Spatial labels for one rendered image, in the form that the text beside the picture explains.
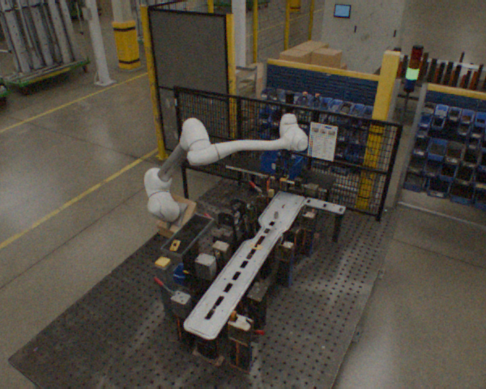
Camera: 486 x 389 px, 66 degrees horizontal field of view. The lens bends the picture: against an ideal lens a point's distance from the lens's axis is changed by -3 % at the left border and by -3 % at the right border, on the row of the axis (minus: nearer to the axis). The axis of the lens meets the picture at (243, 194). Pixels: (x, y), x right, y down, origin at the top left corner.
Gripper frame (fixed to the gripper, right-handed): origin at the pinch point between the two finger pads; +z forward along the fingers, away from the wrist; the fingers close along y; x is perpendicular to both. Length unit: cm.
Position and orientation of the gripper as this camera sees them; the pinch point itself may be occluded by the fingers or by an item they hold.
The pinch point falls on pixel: (284, 173)
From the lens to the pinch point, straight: 261.0
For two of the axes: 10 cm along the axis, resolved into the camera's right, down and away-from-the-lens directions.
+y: 9.0, 2.4, -3.6
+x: 4.3, -5.0, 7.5
